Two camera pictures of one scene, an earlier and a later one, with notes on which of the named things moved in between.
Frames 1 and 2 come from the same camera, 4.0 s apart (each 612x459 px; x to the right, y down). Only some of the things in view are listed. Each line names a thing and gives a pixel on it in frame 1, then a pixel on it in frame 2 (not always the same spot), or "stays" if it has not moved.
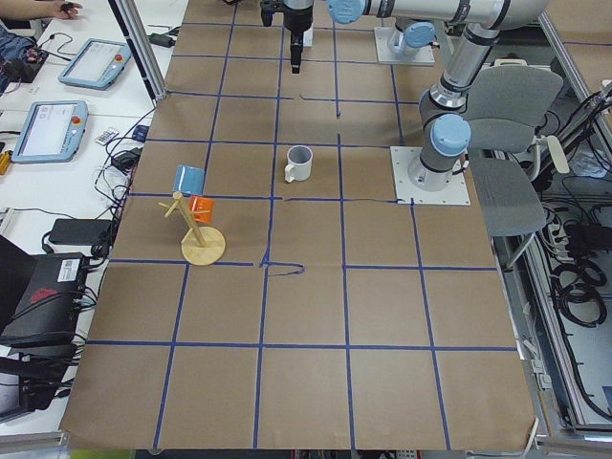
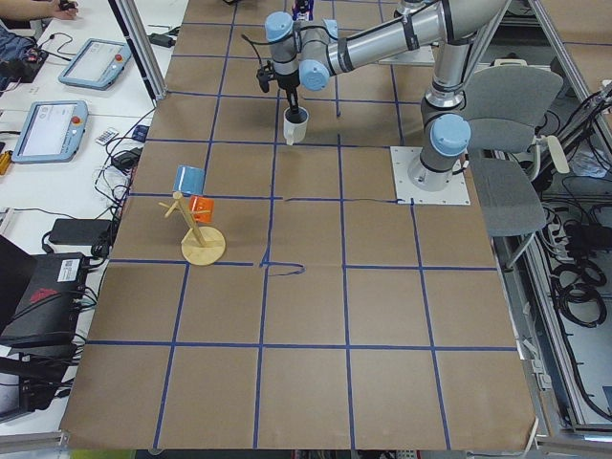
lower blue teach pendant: x=53 y=133 stays
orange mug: x=198 y=204 stays
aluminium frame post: x=130 y=20 stays
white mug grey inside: x=299 y=163 to x=295 y=124
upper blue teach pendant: x=97 y=64 stays
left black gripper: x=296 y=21 to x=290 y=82
